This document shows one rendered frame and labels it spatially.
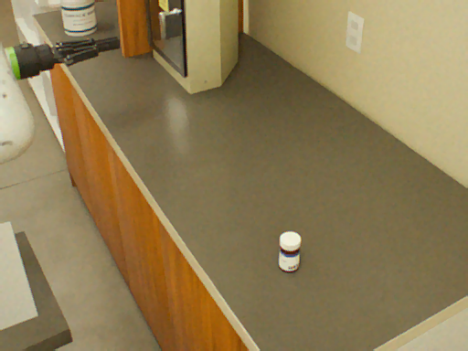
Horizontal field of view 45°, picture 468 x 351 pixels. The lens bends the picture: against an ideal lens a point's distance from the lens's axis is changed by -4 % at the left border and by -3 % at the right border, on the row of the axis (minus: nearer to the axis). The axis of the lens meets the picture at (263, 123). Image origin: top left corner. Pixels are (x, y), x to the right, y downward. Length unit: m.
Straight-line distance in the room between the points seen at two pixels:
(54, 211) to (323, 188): 1.79
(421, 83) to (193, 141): 0.64
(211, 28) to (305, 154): 0.50
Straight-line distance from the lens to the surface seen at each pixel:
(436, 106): 1.56
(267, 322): 1.12
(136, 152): 1.58
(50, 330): 1.17
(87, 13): 2.33
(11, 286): 1.13
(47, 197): 3.05
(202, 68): 1.81
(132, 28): 2.09
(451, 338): 1.32
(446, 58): 1.50
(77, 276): 2.59
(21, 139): 1.10
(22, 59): 1.64
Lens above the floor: 1.81
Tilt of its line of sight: 31 degrees down
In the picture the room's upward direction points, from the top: 1 degrees clockwise
